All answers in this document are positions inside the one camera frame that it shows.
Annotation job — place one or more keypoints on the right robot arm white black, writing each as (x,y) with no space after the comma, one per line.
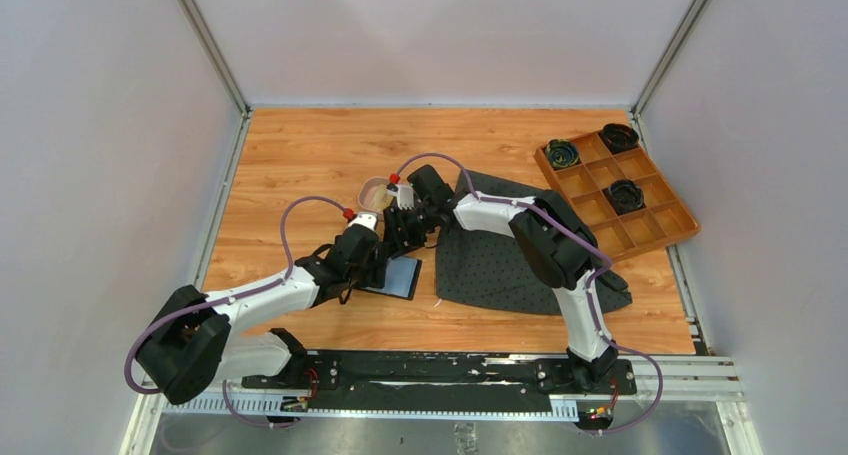
(559,249)

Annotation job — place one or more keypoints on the coiled black belt middle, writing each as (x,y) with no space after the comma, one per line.
(625,196)

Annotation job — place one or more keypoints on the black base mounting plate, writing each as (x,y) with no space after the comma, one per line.
(406,381)

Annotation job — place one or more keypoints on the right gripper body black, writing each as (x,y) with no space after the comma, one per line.
(420,220)

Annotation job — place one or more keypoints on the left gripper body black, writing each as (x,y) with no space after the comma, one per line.
(354,277)

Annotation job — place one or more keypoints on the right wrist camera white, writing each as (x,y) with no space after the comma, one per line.
(404,196)

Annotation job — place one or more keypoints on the gold credit card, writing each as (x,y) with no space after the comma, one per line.
(380,199)

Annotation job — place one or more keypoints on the coiled black belt top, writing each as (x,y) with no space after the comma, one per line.
(619,138)

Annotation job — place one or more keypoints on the coiled black belt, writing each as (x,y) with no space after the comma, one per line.
(625,196)
(619,138)

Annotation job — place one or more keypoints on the brown wooden compartment tray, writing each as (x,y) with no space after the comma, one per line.
(665,220)

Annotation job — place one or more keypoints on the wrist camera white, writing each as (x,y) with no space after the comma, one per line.
(404,196)
(368,220)

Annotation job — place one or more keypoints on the black leather card holder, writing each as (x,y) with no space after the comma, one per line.
(401,279)

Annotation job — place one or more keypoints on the pink oval tray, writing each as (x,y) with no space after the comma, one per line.
(364,194)

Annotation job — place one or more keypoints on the dark grey dotted cloth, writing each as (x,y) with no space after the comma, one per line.
(487,270)

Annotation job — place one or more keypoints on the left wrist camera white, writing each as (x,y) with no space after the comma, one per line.
(368,220)

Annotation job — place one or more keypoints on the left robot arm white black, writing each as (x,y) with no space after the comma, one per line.
(198,340)

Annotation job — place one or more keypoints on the aluminium frame rail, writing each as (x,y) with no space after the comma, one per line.
(660,380)

